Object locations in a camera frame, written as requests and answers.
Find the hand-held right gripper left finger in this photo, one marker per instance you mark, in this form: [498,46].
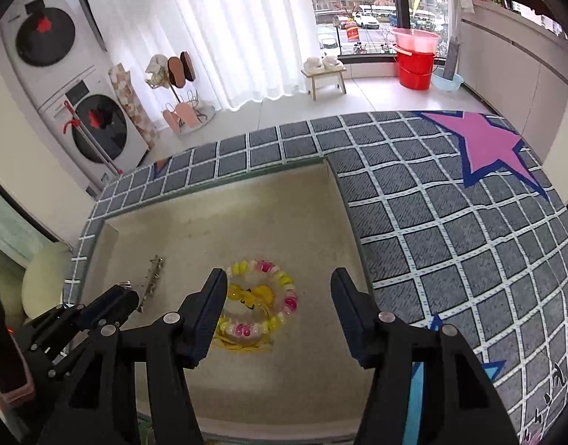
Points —
[213,308]

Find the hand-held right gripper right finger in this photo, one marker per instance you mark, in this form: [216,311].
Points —
[346,315]

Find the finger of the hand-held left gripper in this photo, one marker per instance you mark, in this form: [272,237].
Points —
[57,317]
[110,308]

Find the silver metal hair clip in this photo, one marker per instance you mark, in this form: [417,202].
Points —
[154,276]

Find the beige shallow tray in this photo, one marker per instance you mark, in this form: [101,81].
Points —
[265,222]

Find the red white mop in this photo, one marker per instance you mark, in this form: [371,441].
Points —
[75,123]

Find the pink slippers pair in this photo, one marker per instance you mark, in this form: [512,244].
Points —
[182,118]

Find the rolled checkered mat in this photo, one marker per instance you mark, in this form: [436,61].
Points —
[131,102]

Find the metal shoe rack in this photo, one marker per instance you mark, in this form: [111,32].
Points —
[191,102]

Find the small wooden stool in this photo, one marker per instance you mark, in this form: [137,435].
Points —
[323,79]

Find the white shoe on rack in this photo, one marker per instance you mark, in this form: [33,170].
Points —
[155,70]

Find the brown slippers pair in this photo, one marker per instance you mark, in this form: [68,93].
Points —
[179,68]

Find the red plastic bucket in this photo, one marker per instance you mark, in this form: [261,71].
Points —
[413,72]

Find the light blue basin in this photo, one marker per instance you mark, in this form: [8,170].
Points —
[451,84]

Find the grey washboard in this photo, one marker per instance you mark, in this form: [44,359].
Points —
[451,60]

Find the white sheer curtain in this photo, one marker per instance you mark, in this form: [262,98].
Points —
[219,32]

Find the pink plastic basin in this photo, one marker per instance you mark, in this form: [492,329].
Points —
[416,41]

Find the white stacked dryer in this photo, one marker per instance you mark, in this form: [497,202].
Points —
[43,32]

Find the white window cabinet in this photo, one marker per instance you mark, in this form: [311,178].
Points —
[511,69]

